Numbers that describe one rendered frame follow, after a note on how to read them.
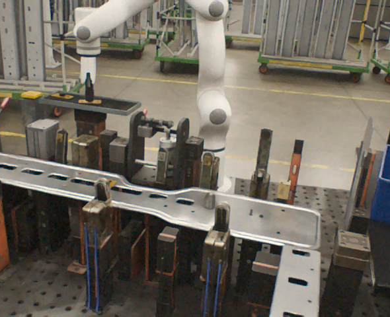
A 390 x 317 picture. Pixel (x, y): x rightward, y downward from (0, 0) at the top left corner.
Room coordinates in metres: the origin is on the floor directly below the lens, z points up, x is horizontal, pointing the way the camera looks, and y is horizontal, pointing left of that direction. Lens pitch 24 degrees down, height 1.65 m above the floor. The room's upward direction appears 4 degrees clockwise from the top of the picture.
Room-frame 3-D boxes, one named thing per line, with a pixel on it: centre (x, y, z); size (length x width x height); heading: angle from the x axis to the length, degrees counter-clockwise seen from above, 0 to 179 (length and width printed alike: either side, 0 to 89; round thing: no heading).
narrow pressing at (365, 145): (1.04, -0.43, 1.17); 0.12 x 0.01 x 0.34; 165
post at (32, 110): (1.69, 0.66, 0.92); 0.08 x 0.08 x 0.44; 75
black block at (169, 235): (1.00, 0.05, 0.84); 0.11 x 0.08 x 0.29; 165
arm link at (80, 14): (1.61, 0.41, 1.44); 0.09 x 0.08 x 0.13; 6
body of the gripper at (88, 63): (1.61, 0.41, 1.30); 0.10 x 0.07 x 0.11; 11
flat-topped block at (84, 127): (1.62, 0.41, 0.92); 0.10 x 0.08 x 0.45; 75
